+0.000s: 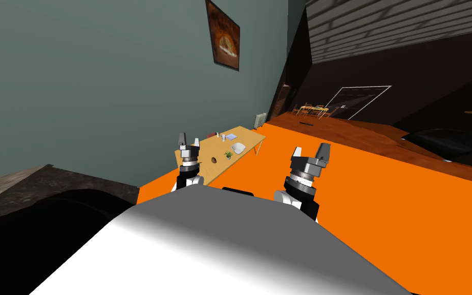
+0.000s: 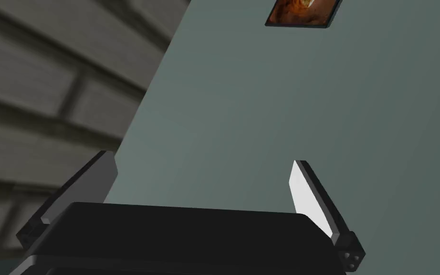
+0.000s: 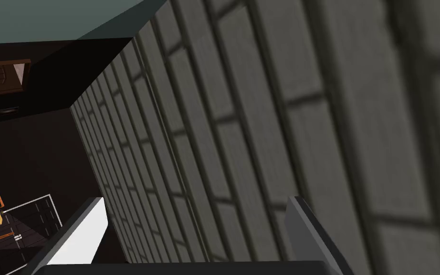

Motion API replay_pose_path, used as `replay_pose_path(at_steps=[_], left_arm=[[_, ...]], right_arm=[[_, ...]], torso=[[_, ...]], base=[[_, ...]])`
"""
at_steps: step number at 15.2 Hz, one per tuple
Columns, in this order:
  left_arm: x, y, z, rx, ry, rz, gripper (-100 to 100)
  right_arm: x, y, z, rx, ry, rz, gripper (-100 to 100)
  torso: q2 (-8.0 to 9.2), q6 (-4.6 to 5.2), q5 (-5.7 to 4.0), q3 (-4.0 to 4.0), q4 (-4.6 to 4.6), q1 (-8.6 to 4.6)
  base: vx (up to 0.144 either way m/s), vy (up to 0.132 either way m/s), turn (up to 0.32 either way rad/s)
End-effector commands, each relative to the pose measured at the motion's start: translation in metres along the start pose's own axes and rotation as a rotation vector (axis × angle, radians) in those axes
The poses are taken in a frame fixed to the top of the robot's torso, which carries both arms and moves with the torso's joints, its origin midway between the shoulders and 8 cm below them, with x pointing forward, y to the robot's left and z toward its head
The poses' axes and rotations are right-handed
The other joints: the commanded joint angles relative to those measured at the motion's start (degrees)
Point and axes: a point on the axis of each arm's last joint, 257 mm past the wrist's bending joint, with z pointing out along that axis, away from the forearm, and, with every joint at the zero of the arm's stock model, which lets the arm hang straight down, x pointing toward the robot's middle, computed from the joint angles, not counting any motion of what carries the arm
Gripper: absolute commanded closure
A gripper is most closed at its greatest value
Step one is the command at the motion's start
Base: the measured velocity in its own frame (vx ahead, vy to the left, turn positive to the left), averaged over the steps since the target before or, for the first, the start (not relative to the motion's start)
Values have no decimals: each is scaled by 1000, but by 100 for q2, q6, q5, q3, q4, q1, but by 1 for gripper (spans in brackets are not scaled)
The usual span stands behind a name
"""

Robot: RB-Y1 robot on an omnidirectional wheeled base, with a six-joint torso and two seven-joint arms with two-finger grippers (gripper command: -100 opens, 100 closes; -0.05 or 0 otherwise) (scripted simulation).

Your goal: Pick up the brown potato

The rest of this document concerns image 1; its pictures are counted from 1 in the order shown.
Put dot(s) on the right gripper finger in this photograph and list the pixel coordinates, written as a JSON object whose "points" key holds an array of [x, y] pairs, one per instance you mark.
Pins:
{"points": [[323, 153], [297, 153]]}

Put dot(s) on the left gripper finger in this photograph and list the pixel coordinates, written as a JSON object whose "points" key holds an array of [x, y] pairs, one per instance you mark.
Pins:
{"points": [[196, 142], [182, 139]]}

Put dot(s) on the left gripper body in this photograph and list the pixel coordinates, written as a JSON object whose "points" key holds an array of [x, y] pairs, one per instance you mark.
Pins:
{"points": [[189, 154]]}

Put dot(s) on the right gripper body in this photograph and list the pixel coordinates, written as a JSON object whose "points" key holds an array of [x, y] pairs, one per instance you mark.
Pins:
{"points": [[306, 166]]}

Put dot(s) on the small green potted plant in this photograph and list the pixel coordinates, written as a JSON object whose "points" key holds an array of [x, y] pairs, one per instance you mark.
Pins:
{"points": [[228, 155]]}

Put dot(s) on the white bowl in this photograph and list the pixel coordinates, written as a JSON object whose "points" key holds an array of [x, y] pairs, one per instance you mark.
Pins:
{"points": [[238, 148]]}

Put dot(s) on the wooden dining table with chairs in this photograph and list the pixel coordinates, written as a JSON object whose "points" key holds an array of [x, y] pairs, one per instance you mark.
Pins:
{"points": [[313, 110]]}

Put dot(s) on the light wooden table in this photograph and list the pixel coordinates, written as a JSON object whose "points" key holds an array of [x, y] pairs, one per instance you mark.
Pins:
{"points": [[244, 136]]}

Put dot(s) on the white radiator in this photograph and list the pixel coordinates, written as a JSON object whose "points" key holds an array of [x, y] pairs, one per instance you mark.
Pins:
{"points": [[260, 120]]}

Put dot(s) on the white framed dark window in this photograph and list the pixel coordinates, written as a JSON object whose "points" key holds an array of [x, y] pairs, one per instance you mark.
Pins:
{"points": [[354, 102]]}

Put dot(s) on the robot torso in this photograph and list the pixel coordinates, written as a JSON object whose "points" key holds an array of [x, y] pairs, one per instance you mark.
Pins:
{"points": [[219, 246]]}

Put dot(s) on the orange brown framed picture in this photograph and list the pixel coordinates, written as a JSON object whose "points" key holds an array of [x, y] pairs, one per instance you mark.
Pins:
{"points": [[224, 37]]}

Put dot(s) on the black sofa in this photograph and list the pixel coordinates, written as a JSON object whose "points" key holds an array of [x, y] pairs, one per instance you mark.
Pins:
{"points": [[453, 145]]}

